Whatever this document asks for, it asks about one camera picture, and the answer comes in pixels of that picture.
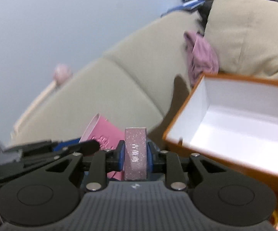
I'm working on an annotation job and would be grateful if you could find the pink embossed box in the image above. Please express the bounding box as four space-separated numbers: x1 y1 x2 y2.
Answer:
80 114 125 181

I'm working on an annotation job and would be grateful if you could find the orange cardboard box white inside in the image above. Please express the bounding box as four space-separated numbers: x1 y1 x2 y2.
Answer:
163 74 278 195

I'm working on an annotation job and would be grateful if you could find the mauve cloth garment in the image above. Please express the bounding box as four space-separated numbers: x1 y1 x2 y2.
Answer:
183 31 219 87

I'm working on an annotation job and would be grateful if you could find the small glittery mauve box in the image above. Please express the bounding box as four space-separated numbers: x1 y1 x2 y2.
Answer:
124 128 147 180

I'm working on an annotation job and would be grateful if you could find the beige cushion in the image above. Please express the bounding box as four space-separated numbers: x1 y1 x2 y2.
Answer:
205 0 278 80

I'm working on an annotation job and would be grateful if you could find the pink ball wooden stick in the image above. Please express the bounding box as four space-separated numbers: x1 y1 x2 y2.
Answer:
11 64 73 138

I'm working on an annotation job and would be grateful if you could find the beige sofa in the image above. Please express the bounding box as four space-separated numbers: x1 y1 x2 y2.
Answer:
11 12 200 145

